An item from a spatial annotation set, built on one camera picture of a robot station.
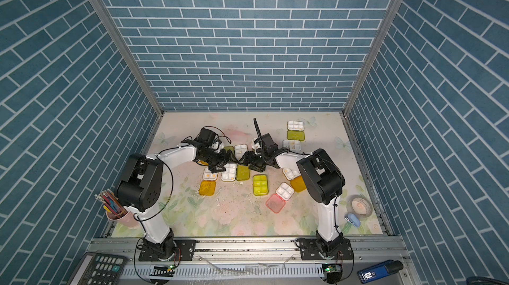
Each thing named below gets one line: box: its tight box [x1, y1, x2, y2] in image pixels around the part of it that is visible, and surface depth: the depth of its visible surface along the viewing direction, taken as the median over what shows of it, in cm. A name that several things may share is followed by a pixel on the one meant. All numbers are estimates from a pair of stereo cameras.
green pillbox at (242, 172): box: [235, 164, 250, 181], surface depth 96 cm
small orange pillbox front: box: [198, 167, 219, 196], surface depth 93 cm
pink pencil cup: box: [94, 188, 140, 229], surface depth 74 cm
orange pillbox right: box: [281, 167, 307, 193], surface depth 95 cm
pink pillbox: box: [265, 181, 295, 214], surface depth 88 cm
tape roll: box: [346, 194, 374, 219], surface depth 86 cm
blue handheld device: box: [357, 259, 404, 284], surface depth 69 cm
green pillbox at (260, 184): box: [252, 173, 269, 197], surface depth 93 cm
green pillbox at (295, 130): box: [286, 120, 305, 142], surface depth 114 cm
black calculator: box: [66, 251, 128, 285], surface depth 69 cm
